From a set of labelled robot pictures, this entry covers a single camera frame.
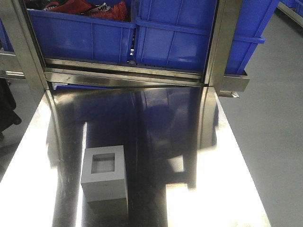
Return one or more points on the gray hollow cube base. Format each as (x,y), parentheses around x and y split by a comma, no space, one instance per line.
(103,175)

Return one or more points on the blue bin middle shelf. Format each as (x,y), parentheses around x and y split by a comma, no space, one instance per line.
(174,33)

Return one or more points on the blue bin shelf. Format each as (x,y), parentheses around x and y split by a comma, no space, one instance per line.
(174,33)
(253,19)

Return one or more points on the blue bin with red bags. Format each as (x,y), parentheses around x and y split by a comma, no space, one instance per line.
(82,37)

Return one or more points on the blue bin right shelf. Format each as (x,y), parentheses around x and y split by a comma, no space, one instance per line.
(253,19)

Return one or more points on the stainless steel shelf rack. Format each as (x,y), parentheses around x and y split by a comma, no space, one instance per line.
(27,62)

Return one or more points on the red snack bags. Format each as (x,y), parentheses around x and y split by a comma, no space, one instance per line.
(100,9)

